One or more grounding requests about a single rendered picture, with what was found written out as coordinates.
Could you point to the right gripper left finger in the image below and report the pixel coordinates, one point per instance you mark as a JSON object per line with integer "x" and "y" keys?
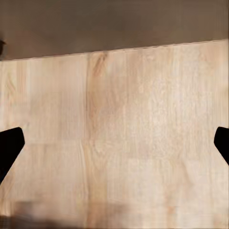
{"x": 11, "y": 143}

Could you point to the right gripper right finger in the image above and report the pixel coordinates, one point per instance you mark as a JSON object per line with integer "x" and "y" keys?
{"x": 221, "y": 141}

